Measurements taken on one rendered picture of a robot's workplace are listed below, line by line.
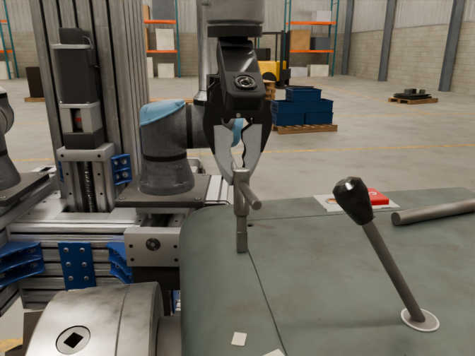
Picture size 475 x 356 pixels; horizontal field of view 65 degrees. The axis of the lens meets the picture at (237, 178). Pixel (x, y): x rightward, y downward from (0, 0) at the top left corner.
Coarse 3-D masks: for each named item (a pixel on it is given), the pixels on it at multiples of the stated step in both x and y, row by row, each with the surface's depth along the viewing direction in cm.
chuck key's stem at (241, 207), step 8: (240, 168) 50; (240, 176) 49; (248, 176) 49; (248, 184) 49; (240, 192) 49; (240, 200) 49; (240, 208) 50; (248, 208) 50; (240, 216) 50; (240, 224) 50; (240, 232) 51; (240, 240) 51; (240, 248) 51
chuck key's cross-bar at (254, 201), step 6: (234, 162) 57; (234, 168) 56; (240, 186) 47; (246, 186) 46; (246, 192) 44; (252, 192) 43; (246, 198) 43; (252, 198) 41; (258, 198) 41; (252, 204) 40; (258, 204) 40
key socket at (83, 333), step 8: (72, 328) 40; (80, 328) 40; (64, 336) 40; (72, 336) 40; (80, 336) 40; (88, 336) 40; (64, 344) 39; (72, 344) 40; (80, 344) 39; (64, 352) 38; (72, 352) 38
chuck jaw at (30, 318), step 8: (24, 312) 47; (32, 312) 48; (40, 312) 48; (24, 320) 47; (32, 320) 47; (24, 328) 47; (32, 328) 47; (24, 336) 47; (24, 344) 47; (8, 352) 46; (16, 352) 46; (24, 352) 46
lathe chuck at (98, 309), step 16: (96, 288) 49; (112, 288) 48; (128, 288) 48; (48, 304) 44; (64, 304) 44; (80, 304) 44; (96, 304) 44; (112, 304) 44; (48, 320) 41; (64, 320) 41; (80, 320) 41; (96, 320) 41; (112, 320) 41; (32, 336) 39; (48, 336) 39; (96, 336) 40; (112, 336) 40; (32, 352) 38; (48, 352) 38; (80, 352) 38; (96, 352) 38; (112, 352) 38
